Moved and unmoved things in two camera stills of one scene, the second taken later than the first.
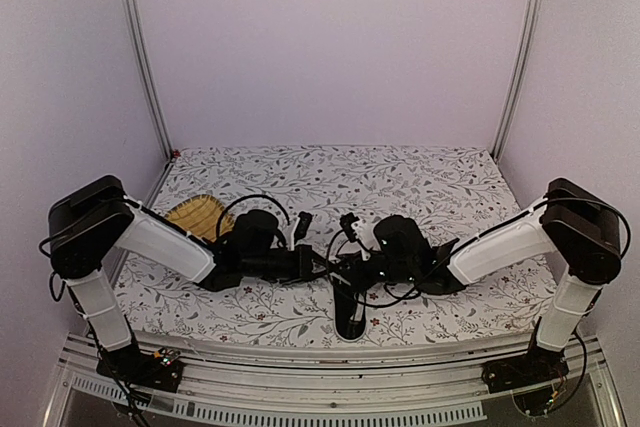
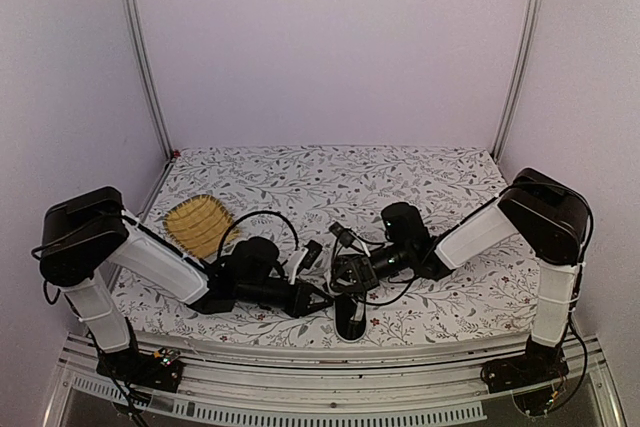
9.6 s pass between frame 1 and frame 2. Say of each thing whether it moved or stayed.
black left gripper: moved
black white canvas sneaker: stayed
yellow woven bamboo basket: stayed
